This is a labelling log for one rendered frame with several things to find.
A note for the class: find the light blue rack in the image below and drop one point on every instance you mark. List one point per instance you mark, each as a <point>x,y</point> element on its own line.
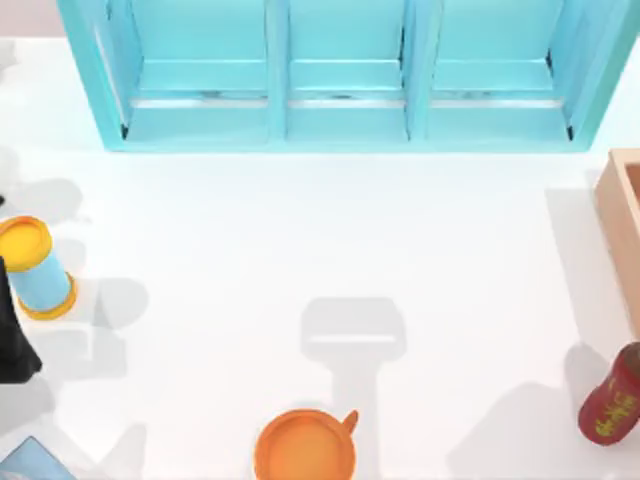
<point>345,120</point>

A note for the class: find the orange cup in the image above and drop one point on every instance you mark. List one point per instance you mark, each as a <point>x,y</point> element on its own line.
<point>305,450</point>

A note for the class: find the blue and yellow can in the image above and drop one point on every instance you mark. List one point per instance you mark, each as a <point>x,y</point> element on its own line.
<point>40,280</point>

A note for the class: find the salmon-coloured shallow box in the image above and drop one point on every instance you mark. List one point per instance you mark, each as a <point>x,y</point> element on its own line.
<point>620,210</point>

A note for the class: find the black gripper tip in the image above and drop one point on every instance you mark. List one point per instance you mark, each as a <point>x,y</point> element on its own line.
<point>12,345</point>

